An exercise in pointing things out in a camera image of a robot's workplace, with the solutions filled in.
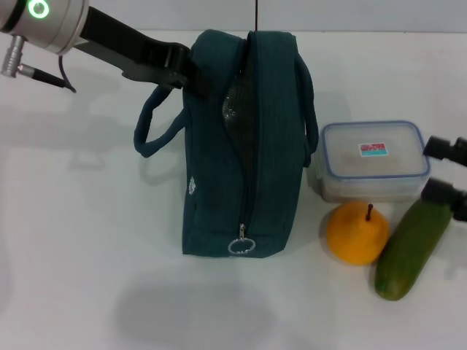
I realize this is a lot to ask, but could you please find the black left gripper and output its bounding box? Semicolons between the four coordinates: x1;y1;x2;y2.
77;6;212;99

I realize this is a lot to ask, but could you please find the clear plastic box blue rim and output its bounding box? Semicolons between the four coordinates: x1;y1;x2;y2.
306;120;431;203

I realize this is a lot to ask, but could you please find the teal fabric lunch bag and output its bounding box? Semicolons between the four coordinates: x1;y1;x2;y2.
133;28;314;259

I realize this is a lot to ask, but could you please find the green cucumber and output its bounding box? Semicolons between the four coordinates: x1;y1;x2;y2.
374;196;453;302

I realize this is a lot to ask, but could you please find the orange pear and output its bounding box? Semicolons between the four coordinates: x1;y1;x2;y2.
325;202;390;265

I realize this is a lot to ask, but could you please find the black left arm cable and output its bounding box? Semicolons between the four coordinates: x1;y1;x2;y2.
0;35;78;94

